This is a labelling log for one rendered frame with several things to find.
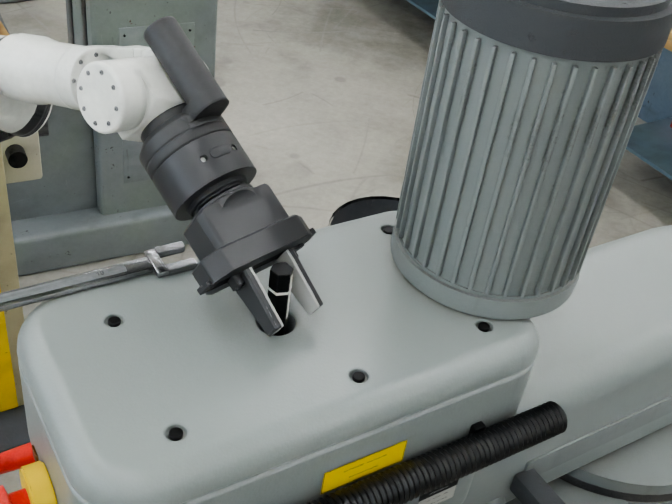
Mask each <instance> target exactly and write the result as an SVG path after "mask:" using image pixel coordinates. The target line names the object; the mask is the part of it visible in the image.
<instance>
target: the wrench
mask: <svg viewBox="0 0 672 504"><path fill-rule="evenodd" d="M184 251H185V245H184V243H183V242H182V241H179V242H175V243H171V244H167V245H163V246H159V247H154V249H150V250H146V251H144V257H143V258H139V259H135V260H131V261H127V262H123V263H119V264H115V265H111V266H107V267H103V268H99V269H95V270H91V271H87V272H83V273H79V274H75V275H71V276H67V277H63V278H58V279H54V280H50V281H46V282H42V283H38V284H34V285H30V286H26V287H22V288H18V289H14V290H10V291H6V292H2V293H0V312H2V311H6V310H10V309H14V308H17V307H21V306H25V305H29V304H33V303H37V302H41V301H45V300H49V299H52V298H56V297H60V296H64V295H68V294H72V293H76V292H80V291H83V290H87V289H91V288H95V287H99V286H103V285H107V284H111V283H115V282H118V281H122V280H126V279H130V278H134V277H138V276H142V275H146V274H149V273H153V270H154V272H155V274H156V275H157V277H158V278H160V277H164V276H168V275H169V276H171V275H175V274H179V273H183V272H187V271H190V270H194V269H195V267H196V266H197V265H198V263H197V261H196V260H195V259H194V258H189V259H185V260H181V261H177V262H173V263H169V264H166V266H165V264H164V263H163V261H162V260H161V258H163V257H167V256H171V255H175V254H179V253H183V252H184Z"/></svg>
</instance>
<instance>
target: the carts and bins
mask: <svg viewBox="0 0 672 504"><path fill-rule="evenodd" d="M399 199H400V198H396V197H388V196H370V197H363V198H358V199H355V200H352V201H349V202H347V203H345V204H343V205H342V206H340V207H339V208H338V209H337V210H336V211H335V212H334V213H333V214H332V216H331V218H330V220H329V223H330V221H331V219H332V217H333V216H334V217H333V219H332V221H331V223H330V226H331V225H335V224H339V223H343V222H347V221H351V220H355V219H359V218H363V217H367V216H371V215H375V214H379V213H383V212H388V211H397V209H398V204H399Z"/></svg>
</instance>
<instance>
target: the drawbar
mask: <svg viewBox="0 0 672 504"><path fill-rule="evenodd" d="M293 271H294V268H293V267H291V266H290V265H289V264H288V263H286V262H280V263H274V264H273V265H272V267H271V269H270V276H269V288H271V289H272V290H273V291H274V292H276V293H285V292H289V287H290V279H291V276H292V274H293ZM288 296H289V294H288V295H279V296H276V295H274V294H273V293H272V292H271V291H269V290H268V297H269V299H270V301H271V303H272V304H273V306H274V308H275V310H276V312H277V314H278V315H279V317H280V319H281V321H282V323H283V325H284V326H283V327H282V328H281V329H280V330H279V331H278V332H277V333H275V334H274V336H281V335H286V331H287V323H288V316H287V318H286V313H287V305H288Z"/></svg>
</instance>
